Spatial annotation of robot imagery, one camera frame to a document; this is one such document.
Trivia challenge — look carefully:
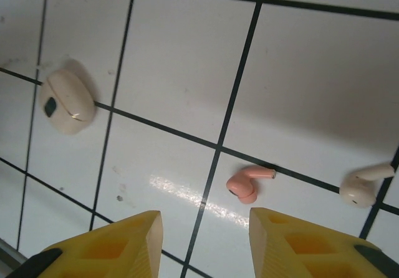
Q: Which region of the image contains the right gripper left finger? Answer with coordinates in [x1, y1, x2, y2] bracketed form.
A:
[14, 209, 164, 278]

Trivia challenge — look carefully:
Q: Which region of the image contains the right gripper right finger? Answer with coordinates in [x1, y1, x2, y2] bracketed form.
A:
[249, 207, 399, 278]

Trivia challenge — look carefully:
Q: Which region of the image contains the beige wireless earbud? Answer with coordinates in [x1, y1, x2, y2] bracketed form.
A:
[339, 161, 395, 209]

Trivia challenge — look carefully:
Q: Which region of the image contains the pink wireless earbud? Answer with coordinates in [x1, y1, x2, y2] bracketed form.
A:
[226, 165, 277, 206]

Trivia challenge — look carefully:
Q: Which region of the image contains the beige earbud charging case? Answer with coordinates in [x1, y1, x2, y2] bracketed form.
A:
[39, 58, 97, 136]

